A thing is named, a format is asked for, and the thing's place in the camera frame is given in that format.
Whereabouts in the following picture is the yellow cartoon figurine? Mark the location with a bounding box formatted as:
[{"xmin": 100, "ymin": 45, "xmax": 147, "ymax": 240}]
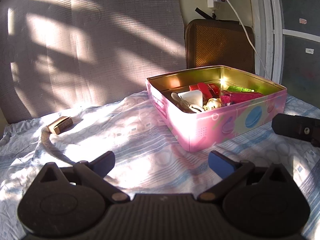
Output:
[{"xmin": 203, "ymin": 98, "xmax": 222, "ymax": 111}]

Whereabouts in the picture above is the magenta leather pouch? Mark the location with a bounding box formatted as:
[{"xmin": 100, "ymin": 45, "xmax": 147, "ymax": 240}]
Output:
[{"xmin": 220, "ymin": 90, "xmax": 264, "ymax": 105}]

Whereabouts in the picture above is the green snack packet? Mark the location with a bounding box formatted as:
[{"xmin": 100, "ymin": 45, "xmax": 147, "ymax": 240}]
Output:
[{"xmin": 226, "ymin": 86, "xmax": 255, "ymax": 92}]

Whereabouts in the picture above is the brown toy figure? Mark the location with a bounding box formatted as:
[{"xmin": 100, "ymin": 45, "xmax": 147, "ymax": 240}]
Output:
[{"xmin": 171, "ymin": 92, "xmax": 204, "ymax": 113}]

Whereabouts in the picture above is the white charger cube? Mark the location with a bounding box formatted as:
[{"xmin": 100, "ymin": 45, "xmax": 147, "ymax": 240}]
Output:
[{"xmin": 178, "ymin": 90, "xmax": 203, "ymax": 107}]

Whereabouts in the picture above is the red cigarette box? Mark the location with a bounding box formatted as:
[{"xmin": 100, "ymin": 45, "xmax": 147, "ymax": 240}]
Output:
[{"xmin": 189, "ymin": 83, "xmax": 220, "ymax": 98}]

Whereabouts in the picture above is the red stapler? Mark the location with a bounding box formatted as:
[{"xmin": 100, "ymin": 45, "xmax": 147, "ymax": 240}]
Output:
[{"xmin": 197, "ymin": 82, "xmax": 213, "ymax": 100}]

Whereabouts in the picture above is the pink macaron tin box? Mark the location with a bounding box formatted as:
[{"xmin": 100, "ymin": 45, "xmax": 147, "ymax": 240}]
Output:
[{"xmin": 146, "ymin": 66, "xmax": 287, "ymax": 152}]

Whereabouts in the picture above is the small brown cardboard box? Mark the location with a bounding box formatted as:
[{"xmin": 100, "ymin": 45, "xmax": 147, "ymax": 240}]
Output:
[{"xmin": 47, "ymin": 116, "xmax": 73, "ymax": 135}]

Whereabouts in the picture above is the brown woven cushion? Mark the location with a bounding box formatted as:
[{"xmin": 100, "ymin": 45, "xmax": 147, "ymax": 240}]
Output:
[{"xmin": 184, "ymin": 19, "xmax": 255, "ymax": 74}]

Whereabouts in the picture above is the white window frame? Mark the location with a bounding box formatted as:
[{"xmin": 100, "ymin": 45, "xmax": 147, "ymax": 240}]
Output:
[{"xmin": 251, "ymin": 0, "xmax": 319, "ymax": 90}]

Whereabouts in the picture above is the white power cable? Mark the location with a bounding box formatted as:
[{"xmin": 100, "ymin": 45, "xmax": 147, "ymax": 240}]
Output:
[{"xmin": 216, "ymin": 0, "xmax": 272, "ymax": 81}]

